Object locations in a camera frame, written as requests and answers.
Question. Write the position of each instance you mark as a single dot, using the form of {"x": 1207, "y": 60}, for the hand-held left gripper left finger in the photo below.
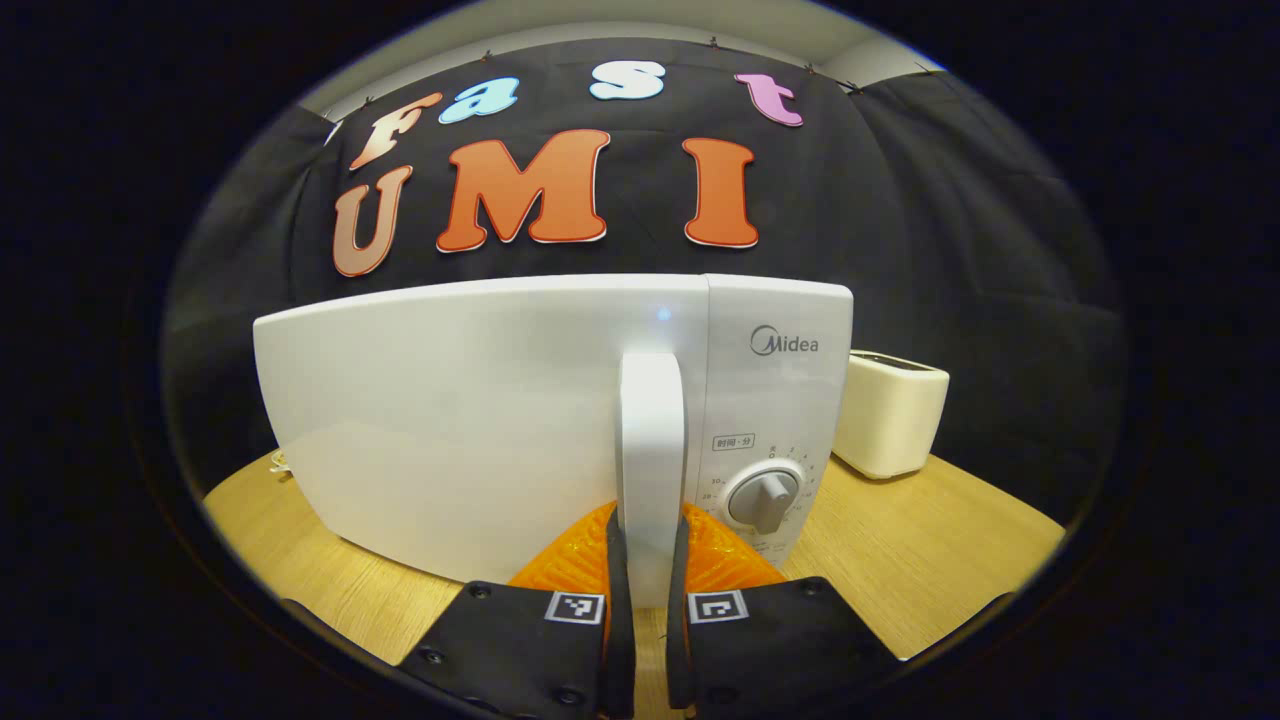
{"x": 620, "y": 640}

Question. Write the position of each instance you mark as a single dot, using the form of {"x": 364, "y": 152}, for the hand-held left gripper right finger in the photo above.
{"x": 680, "y": 640}

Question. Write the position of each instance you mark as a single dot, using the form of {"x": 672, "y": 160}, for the white microwave oven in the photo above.
{"x": 450, "y": 420}

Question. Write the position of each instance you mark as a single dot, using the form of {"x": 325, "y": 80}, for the cream white toaster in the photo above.
{"x": 885, "y": 415}

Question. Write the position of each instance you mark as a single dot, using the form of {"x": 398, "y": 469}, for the black backdrop cloth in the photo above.
{"x": 950, "y": 250}

